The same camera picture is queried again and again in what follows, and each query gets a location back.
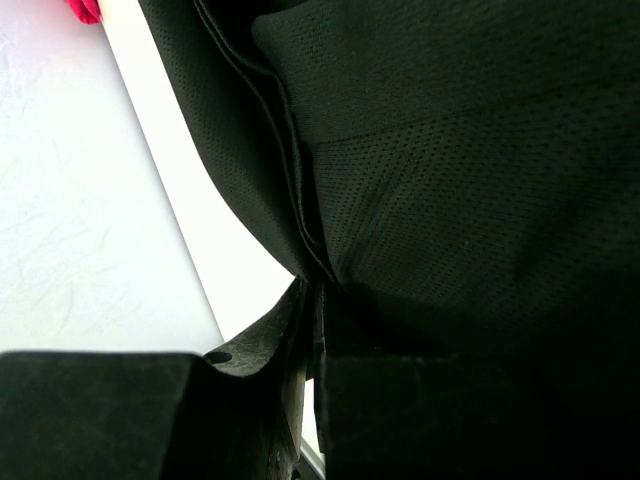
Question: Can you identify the black t shirt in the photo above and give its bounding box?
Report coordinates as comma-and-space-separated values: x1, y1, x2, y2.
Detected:
142, 1, 639, 355

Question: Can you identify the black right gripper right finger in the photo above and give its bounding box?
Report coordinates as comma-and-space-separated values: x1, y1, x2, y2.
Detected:
314, 283, 639, 479

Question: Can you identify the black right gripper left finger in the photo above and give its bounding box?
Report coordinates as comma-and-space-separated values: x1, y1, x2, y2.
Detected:
1, 280, 306, 479

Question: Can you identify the red t shirt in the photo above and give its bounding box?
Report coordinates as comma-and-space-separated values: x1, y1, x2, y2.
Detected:
65, 0, 101, 25

